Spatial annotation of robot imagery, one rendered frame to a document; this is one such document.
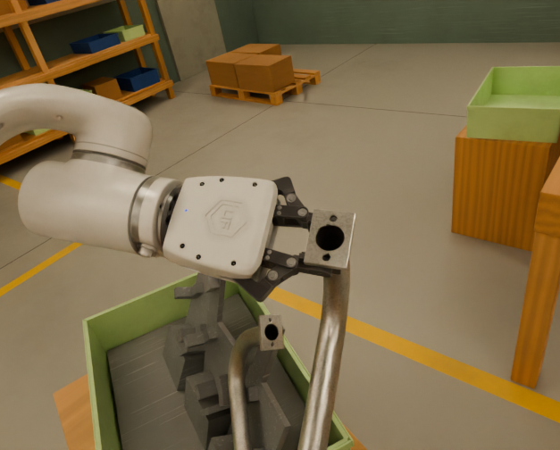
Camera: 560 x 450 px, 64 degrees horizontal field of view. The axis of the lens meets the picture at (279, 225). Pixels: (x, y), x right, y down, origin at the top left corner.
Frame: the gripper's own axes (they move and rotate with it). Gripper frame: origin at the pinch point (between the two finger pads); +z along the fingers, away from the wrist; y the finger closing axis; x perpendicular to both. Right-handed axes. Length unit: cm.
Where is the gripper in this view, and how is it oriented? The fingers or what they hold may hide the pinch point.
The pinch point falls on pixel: (323, 245)
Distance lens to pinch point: 44.0
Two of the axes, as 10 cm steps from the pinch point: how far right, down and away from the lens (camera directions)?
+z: 9.7, 1.6, -1.9
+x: 1.2, 3.8, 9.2
